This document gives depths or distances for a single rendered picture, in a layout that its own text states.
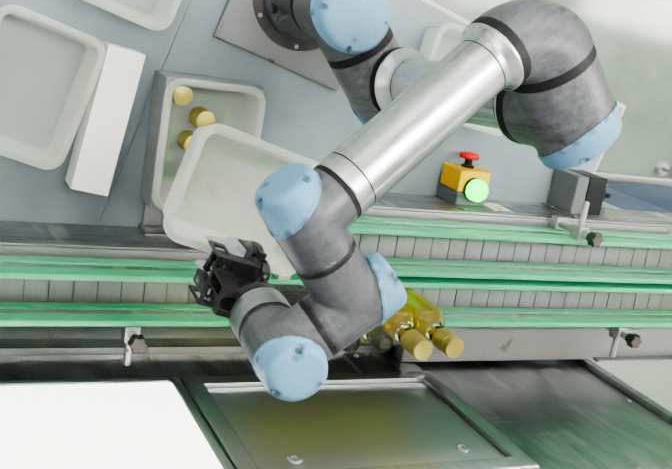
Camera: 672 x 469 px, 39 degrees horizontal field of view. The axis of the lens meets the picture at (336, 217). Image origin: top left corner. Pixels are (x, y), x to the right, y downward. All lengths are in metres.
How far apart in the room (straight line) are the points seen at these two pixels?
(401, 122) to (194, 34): 0.67
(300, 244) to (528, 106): 0.37
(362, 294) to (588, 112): 0.37
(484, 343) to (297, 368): 0.92
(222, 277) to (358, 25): 0.50
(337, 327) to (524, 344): 0.96
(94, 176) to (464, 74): 0.72
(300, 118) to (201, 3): 0.28
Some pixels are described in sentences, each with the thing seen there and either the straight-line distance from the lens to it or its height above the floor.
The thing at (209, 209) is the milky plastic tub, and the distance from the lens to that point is 1.39.
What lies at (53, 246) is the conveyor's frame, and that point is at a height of 0.88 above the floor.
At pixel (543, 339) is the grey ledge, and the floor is 0.88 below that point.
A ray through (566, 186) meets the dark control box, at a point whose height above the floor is 0.81.
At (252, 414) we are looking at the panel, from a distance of 1.48.
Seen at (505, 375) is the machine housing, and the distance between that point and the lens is 1.93.
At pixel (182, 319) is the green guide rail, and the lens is 1.54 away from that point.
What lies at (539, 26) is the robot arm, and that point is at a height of 1.40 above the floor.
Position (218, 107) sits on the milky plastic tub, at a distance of 1.66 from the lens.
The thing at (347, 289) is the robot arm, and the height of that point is 1.45.
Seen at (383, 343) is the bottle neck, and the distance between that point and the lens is 1.50.
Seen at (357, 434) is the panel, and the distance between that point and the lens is 1.48.
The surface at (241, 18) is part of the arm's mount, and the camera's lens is 1.66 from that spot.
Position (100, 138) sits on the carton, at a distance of 1.58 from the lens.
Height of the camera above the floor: 2.33
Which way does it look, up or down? 60 degrees down
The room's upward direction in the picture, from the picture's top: 124 degrees clockwise
